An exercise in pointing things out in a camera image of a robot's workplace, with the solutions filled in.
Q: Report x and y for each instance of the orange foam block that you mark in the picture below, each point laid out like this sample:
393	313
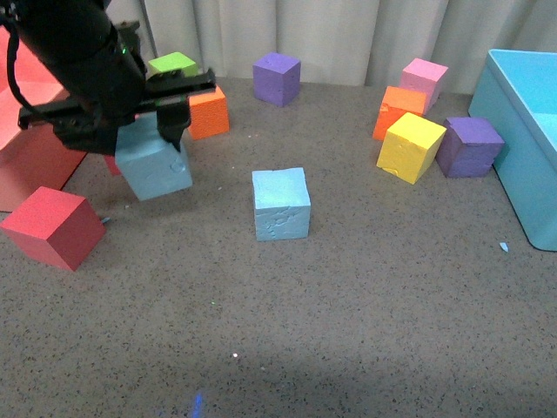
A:
396	102
209	114

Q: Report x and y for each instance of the red foam block back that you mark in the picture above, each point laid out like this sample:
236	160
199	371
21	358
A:
112	166

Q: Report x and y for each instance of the light blue plastic bin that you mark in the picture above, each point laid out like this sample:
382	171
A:
516	93

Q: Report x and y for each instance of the light blue foam block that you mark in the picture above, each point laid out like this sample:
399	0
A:
152	166
281	204

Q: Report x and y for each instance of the red foam block front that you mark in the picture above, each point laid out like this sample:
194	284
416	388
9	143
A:
54	227

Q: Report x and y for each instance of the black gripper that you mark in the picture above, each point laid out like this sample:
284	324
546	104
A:
106	85

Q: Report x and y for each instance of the purple foam block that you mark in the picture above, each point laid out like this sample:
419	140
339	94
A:
469	147
276	78

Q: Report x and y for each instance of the yellow foam block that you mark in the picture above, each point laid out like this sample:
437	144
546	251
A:
410	146

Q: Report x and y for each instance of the red plastic bin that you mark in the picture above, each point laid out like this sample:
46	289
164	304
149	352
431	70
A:
34	157

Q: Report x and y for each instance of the orange foam block left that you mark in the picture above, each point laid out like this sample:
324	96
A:
209	114

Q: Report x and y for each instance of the red foam block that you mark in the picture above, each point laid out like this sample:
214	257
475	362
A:
54	227
112	166

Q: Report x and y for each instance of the orange foam block right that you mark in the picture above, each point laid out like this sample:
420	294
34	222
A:
396	102

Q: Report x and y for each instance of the purple foam block back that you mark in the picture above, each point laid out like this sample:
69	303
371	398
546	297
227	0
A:
276	78

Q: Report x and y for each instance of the grey curtain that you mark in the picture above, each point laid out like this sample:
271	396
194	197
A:
342	42

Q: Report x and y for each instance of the green foam block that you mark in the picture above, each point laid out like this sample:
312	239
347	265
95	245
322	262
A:
175	61

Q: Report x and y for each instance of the pink foam block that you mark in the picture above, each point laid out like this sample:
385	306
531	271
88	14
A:
424	76

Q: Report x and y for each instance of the purple foam block right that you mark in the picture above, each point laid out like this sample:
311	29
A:
469	147

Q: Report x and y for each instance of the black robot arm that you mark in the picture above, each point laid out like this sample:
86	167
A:
14	13

